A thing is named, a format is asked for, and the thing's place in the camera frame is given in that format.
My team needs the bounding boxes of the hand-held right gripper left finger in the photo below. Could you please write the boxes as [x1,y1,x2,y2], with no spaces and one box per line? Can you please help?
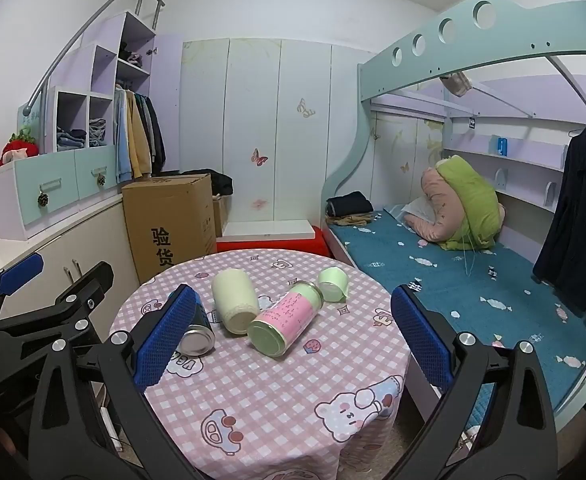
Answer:
[27,284,209,480]

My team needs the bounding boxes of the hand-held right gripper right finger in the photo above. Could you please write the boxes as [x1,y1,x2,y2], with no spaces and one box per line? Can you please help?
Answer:
[388,284,558,480]

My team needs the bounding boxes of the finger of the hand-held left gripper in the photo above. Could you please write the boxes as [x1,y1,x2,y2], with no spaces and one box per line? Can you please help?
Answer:
[0,261,115,348]
[0,252,44,322]

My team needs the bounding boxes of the cream cup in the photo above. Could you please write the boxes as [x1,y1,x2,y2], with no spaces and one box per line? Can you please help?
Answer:
[211,269,261,335]

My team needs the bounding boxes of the small green cup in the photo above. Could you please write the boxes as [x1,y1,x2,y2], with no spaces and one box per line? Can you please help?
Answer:
[318,266,350,302]

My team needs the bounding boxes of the dark drink can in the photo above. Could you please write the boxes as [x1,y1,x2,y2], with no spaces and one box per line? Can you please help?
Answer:
[179,290,217,356]

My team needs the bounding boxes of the low white cabinet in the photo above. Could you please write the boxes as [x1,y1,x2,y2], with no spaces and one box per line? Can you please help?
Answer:
[0,195,141,341]

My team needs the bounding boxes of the blue candy print mattress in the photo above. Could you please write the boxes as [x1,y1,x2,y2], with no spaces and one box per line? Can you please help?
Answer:
[329,207,586,411]

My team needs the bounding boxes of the teal drawer cabinet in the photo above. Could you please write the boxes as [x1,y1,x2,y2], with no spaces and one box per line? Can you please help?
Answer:
[0,145,124,241]

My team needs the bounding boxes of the large cardboard box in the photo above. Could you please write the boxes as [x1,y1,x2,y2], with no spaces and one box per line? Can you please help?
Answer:
[122,173,218,286]

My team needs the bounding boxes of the red strawberry plush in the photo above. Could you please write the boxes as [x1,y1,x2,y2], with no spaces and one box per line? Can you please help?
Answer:
[0,129,39,169]

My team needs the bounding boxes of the pink checkered tablecloth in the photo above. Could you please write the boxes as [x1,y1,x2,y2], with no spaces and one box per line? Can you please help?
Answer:
[108,249,411,480]

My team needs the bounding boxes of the white pillow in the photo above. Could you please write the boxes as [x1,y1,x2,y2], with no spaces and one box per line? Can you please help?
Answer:
[403,197,436,231]

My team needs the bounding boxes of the small cardboard box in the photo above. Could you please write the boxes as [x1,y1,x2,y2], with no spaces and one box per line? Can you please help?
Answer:
[212,195,231,238]

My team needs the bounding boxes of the folded tan clothes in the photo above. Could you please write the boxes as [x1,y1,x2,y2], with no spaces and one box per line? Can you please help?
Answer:
[327,213,375,229]

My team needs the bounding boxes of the pink and green quilt bundle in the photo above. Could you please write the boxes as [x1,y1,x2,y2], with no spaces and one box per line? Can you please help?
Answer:
[420,155,506,251]

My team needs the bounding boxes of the white board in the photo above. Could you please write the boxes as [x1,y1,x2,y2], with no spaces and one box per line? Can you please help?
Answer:
[222,219,314,242]

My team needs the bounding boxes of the folded dark clothes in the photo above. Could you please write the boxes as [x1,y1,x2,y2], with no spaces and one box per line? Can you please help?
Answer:
[325,191,375,218]

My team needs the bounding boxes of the light blue hanging shirt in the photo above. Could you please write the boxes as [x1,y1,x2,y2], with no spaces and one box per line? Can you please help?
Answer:
[113,87,134,183]

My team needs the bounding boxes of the black cloth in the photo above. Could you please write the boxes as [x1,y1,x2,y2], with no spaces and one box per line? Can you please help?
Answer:
[208,170,235,197]

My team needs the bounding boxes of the hanging clothes row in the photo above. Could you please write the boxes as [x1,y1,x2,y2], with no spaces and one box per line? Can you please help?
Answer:
[124,91,154,178]

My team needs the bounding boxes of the dark hanging jackets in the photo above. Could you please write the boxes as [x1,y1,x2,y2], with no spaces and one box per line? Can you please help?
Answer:
[140,94,167,176]

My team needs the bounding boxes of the dark hanging coat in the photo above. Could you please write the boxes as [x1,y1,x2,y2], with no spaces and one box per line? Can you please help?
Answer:
[532,122,586,318]

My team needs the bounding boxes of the purple stair shelf unit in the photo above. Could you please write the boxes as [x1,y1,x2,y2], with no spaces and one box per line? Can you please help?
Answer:
[43,11,184,181]

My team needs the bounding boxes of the white butterfly wardrobe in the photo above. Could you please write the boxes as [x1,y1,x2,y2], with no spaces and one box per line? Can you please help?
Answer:
[179,37,379,226]

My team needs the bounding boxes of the beige hanging bag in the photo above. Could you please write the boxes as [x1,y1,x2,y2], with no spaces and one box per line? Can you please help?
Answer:
[440,72,472,98]

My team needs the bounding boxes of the grey metal handrail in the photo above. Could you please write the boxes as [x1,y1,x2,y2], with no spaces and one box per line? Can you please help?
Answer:
[26,0,165,111]

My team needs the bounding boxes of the teal bunk bed frame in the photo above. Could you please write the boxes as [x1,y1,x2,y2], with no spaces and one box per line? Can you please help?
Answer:
[323,0,586,436]

